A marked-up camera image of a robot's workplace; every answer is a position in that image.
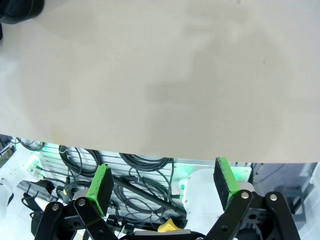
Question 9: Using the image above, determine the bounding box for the black cable coil white tie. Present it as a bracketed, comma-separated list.
[111, 174, 176, 222]

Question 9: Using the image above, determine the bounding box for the black buckle loafer shoe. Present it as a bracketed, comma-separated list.
[0, 0, 45, 25]

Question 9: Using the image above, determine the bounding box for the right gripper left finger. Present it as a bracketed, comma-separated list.
[33, 164, 119, 240]

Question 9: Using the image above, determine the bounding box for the grey metal rack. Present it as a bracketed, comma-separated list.
[0, 136, 16, 166]

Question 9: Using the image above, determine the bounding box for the yellow star knob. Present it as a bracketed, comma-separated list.
[157, 217, 177, 233]

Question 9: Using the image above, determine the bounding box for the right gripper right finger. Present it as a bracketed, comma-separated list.
[206, 156, 301, 240]

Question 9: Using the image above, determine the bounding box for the black metal frame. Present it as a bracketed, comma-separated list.
[274, 185, 308, 224]

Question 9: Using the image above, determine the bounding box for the black rod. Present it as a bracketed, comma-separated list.
[113, 177, 188, 216]

